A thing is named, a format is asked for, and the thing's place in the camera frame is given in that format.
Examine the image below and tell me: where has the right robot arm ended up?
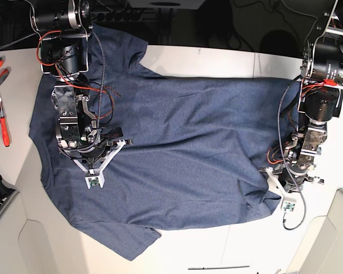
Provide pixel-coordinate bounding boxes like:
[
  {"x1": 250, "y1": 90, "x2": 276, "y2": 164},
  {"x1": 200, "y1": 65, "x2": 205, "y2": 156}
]
[{"x1": 28, "y1": 1, "x2": 131, "y2": 180}]

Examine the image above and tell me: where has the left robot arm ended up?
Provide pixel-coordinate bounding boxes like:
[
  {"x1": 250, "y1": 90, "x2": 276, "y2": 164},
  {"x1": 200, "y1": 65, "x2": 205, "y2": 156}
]
[{"x1": 267, "y1": 1, "x2": 343, "y2": 193}]

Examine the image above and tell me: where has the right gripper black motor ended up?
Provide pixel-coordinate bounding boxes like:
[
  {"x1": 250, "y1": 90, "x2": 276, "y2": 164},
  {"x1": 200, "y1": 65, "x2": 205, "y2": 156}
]
[{"x1": 59, "y1": 139, "x2": 133, "y2": 164}]

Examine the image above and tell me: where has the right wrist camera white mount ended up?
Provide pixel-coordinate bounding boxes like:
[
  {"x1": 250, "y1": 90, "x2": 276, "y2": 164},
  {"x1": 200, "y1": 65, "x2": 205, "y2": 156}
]
[{"x1": 73, "y1": 139, "x2": 130, "y2": 189}]

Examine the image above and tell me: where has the blue grey t-shirt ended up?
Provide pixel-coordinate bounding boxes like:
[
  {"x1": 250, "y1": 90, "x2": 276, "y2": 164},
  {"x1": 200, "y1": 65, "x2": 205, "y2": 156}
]
[{"x1": 29, "y1": 26, "x2": 300, "y2": 260}]

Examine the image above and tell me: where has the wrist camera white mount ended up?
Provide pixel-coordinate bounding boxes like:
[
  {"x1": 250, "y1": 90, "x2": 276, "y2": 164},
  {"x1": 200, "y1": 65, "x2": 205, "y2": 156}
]
[
  {"x1": 264, "y1": 167, "x2": 297, "y2": 213},
  {"x1": 73, "y1": 139, "x2": 130, "y2": 189}
]

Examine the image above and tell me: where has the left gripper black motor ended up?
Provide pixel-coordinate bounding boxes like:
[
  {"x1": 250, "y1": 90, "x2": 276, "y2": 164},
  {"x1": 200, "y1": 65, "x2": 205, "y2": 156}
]
[{"x1": 269, "y1": 162, "x2": 325, "y2": 193}]

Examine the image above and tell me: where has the red handled screwdriver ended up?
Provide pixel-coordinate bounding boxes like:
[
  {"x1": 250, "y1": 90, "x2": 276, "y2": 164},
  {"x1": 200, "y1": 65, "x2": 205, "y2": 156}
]
[{"x1": 0, "y1": 94, "x2": 10, "y2": 147}]

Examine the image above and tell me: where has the white power strip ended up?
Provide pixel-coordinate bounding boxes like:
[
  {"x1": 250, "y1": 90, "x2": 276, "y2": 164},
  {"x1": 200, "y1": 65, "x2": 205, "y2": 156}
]
[{"x1": 91, "y1": 9, "x2": 158, "y2": 23}]

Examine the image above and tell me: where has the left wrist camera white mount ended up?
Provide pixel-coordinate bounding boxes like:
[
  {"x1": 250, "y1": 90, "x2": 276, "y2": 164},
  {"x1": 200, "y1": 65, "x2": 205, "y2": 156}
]
[{"x1": 264, "y1": 167, "x2": 297, "y2": 213}]

